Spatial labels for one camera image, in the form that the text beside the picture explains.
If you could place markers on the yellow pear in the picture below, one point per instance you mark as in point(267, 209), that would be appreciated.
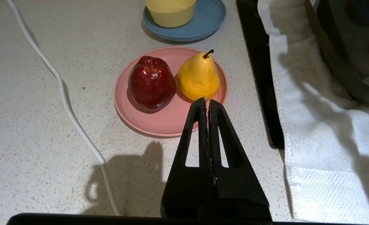
point(198, 81)

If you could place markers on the black flat strip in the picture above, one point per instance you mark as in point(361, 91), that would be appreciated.
point(259, 62)

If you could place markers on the pink plate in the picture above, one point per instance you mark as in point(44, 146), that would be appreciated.
point(159, 122)

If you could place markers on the blue plate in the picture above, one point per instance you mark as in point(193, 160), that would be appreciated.
point(209, 22)

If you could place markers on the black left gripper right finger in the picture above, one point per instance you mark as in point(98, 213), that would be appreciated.
point(240, 193)

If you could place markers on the white towel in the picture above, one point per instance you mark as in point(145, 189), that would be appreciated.
point(321, 156)

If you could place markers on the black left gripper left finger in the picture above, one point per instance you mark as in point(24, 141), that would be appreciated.
point(184, 193)

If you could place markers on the dark grey rice cooker base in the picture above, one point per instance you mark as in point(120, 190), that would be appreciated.
point(343, 47)

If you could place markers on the yellow bowl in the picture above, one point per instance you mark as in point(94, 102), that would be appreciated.
point(170, 17)

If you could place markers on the red apple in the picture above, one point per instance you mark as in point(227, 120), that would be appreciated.
point(151, 84)

